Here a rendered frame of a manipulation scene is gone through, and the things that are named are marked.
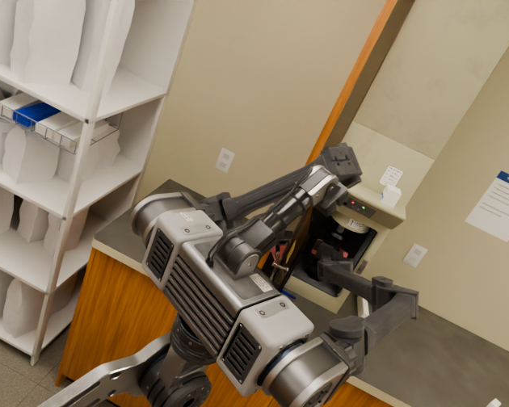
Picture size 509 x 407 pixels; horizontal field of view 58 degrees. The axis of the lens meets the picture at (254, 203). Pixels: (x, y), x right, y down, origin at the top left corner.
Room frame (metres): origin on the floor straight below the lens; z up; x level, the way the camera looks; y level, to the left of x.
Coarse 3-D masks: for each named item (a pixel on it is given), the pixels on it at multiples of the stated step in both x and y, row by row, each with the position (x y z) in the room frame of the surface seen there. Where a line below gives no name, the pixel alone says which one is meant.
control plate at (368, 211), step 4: (348, 200) 1.55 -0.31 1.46; (352, 200) 1.54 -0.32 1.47; (348, 204) 1.57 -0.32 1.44; (352, 204) 1.56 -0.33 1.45; (356, 204) 1.55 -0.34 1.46; (360, 204) 1.53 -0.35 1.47; (352, 208) 1.58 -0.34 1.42; (356, 208) 1.57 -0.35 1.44; (360, 208) 1.56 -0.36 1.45; (364, 208) 1.54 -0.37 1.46; (368, 208) 1.53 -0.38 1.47; (360, 212) 1.58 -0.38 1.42; (368, 212) 1.55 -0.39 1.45; (372, 212) 1.54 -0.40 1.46; (368, 216) 1.58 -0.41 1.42
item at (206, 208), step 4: (180, 192) 1.00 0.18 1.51; (184, 192) 1.01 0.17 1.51; (184, 196) 0.99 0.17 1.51; (188, 196) 1.00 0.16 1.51; (188, 200) 0.98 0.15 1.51; (192, 200) 0.99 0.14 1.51; (192, 204) 0.97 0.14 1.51; (196, 204) 0.98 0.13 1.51; (200, 204) 1.02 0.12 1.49; (204, 204) 1.05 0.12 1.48; (196, 208) 0.96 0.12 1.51; (200, 208) 0.97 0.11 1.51; (204, 208) 1.01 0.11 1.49; (208, 208) 1.03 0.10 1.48; (204, 212) 1.00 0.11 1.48; (208, 212) 1.02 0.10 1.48; (212, 212) 1.03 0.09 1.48; (208, 216) 1.02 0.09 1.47; (212, 216) 1.03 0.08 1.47; (212, 220) 1.02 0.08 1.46
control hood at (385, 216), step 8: (352, 192) 1.51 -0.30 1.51; (360, 192) 1.54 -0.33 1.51; (368, 192) 1.58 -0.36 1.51; (376, 192) 1.62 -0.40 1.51; (360, 200) 1.52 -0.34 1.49; (368, 200) 1.51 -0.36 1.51; (376, 200) 1.54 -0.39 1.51; (376, 208) 1.51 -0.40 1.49; (384, 208) 1.50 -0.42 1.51; (392, 208) 1.53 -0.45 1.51; (400, 208) 1.56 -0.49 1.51; (376, 216) 1.55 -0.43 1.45; (384, 216) 1.53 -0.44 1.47; (392, 216) 1.51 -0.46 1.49; (400, 216) 1.50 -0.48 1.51; (384, 224) 1.58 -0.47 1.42; (392, 224) 1.55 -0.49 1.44
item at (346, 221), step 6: (336, 216) 1.67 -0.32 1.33; (342, 216) 1.66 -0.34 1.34; (348, 216) 1.65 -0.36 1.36; (342, 222) 1.64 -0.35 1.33; (348, 222) 1.64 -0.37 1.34; (354, 222) 1.64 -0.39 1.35; (348, 228) 1.63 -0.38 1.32; (354, 228) 1.64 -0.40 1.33; (360, 228) 1.65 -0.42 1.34; (366, 228) 1.67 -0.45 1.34
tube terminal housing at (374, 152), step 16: (352, 128) 1.64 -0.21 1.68; (368, 128) 1.63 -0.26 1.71; (352, 144) 1.63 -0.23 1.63; (368, 144) 1.63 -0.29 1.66; (384, 144) 1.62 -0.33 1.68; (400, 144) 1.62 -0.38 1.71; (368, 160) 1.63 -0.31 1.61; (384, 160) 1.62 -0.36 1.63; (400, 160) 1.62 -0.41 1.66; (416, 160) 1.61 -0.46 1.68; (432, 160) 1.61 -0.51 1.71; (368, 176) 1.62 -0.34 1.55; (416, 176) 1.61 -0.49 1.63; (368, 224) 1.62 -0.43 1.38; (368, 256) 1.61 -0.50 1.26; (272, 272) 1.67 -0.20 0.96; (288, 288) 1.63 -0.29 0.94; (304, 288) 1.62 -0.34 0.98; (320, 304) 1.61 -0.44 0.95; (336, 304) 1.61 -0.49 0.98
